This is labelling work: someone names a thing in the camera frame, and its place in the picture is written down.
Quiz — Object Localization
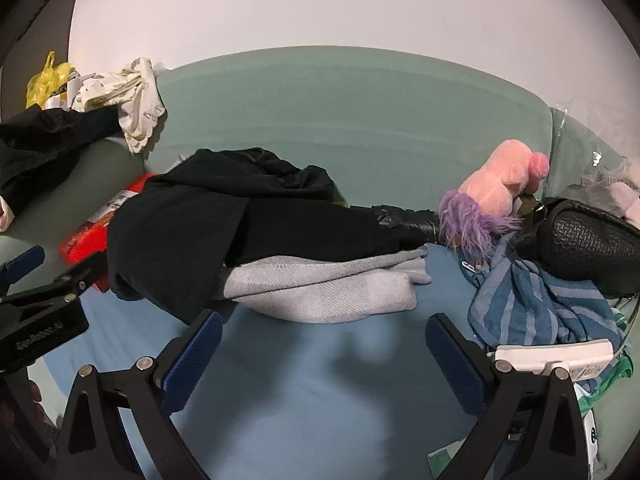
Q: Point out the light grey sweater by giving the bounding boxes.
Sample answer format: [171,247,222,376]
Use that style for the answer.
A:
[220,246,433,325]

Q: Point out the yellow plastic bag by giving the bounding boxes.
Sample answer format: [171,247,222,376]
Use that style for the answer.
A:
[26,51,77,109]

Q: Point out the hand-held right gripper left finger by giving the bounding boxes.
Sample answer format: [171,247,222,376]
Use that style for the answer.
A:
[55,309,224,480]

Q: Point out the red cardboard box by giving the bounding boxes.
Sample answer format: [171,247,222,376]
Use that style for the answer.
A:
[58,172,161,293]

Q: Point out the black woven handbag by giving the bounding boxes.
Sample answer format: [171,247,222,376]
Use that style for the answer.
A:
[515,197,640,298]

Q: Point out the black drawstring garment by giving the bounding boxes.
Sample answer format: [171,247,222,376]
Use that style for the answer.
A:
[145,147,351,211]

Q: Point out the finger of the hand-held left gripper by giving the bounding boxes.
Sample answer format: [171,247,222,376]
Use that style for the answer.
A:
[0,245,46,297]
[0,265,98,313]

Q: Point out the green sofa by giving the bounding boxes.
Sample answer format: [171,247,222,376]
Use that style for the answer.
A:
[0,44,640,311]

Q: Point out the dark grey pants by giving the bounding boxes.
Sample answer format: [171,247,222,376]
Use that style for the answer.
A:
[106,194,430,323]

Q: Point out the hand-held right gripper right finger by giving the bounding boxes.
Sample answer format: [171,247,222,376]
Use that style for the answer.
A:
[425,312,591,480]

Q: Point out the blue sheet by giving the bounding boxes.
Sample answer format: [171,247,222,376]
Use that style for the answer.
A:
[30,245,501,480]

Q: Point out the blue striped cloth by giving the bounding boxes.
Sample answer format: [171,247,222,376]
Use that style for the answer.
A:
[460,237,623,348]

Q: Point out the white plastic box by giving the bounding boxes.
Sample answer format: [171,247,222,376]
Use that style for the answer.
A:
[492,339,615,381]

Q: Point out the white crumpled cloth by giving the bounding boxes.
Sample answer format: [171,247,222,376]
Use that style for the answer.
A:
[72,56,168,155]

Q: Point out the black jacket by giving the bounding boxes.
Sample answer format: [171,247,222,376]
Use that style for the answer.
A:
[0,107,125,217]

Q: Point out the green and white cloth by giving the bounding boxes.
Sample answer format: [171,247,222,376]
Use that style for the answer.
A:
[572,310,635,466]

